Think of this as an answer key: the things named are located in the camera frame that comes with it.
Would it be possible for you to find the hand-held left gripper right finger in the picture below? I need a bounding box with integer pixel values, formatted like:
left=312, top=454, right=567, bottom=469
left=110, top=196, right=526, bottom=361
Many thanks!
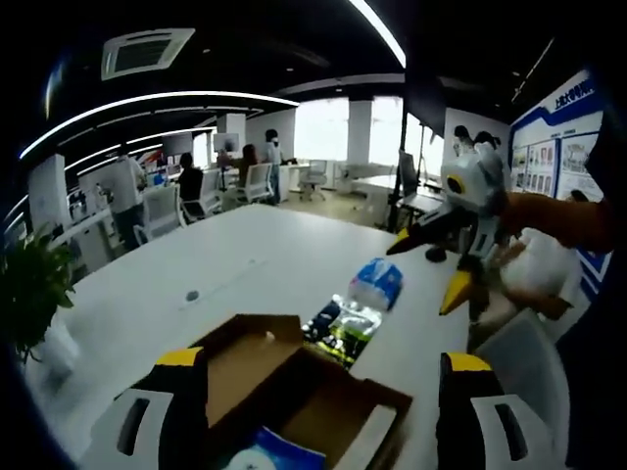
left=437, top=351, right=564, bottom=470

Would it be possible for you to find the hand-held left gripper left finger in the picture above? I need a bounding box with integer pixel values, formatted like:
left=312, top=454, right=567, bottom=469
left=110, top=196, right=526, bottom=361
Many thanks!
left=77, top=347, right=210, bottom=470

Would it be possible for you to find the blue floral tissue pack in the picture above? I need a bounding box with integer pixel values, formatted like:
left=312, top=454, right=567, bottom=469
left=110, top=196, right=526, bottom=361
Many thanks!
left=348, top=258, right=404, bottom=310

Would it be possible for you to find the brown cardboard shoe box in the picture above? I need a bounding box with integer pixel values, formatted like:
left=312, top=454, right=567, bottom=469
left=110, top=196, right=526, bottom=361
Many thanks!
left=195, top=312, right=414, bottom=470

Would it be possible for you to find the blue wet wipes pack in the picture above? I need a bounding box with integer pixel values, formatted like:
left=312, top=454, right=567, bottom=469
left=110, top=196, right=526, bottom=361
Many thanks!
left=215, top=424, right=328, bottom=470

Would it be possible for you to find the black green soft packet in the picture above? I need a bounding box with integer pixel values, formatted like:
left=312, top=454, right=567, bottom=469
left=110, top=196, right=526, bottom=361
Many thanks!
left=299, top=293, right=384, bottom=371

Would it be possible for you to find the desk monitor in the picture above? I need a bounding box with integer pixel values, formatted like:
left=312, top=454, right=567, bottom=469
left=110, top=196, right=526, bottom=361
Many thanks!
left=397, top=150, right=418, bottom=197

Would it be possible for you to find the grey office chair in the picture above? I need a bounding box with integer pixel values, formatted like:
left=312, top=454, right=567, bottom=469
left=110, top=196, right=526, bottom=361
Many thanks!
left=474, top=307, right=572, bottom=470

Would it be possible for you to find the black panel on stand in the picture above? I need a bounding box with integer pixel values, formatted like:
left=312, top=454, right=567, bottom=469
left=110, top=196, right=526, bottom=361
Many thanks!
left=404, top=72, right=450, bottom=144

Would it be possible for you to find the person's dark shirt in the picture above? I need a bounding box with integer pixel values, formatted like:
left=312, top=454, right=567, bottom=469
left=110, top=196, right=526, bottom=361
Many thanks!
left=557, top=244, right=627, bottom=470

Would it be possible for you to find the straight ceiling light strip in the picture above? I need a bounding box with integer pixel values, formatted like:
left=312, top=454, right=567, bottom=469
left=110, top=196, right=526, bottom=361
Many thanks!
left=350, top=0, right=408, bottom=70

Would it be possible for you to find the green plant in white pot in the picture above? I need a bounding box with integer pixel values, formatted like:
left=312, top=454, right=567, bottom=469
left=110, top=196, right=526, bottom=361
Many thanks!
left=0, top=224, right=82, bottom=383

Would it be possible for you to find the group of white office chairs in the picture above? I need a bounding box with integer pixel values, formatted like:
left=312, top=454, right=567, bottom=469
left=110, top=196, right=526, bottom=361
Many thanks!
left=136, top=159, right=329, bottom=241

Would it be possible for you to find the long curved ceiling light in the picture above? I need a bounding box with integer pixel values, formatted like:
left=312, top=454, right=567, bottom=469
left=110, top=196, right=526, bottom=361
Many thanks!
left=19, top=90, right=300, bottom=161

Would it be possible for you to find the white ceiling air vent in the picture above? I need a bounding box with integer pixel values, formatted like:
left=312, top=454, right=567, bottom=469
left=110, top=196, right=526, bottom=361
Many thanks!
left=100, top=27, right=196, bottom=82

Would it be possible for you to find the blue white wall poster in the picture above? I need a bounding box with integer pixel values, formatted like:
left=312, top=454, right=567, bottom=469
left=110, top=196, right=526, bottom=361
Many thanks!
left=506, top=68, right=613, bottom=295

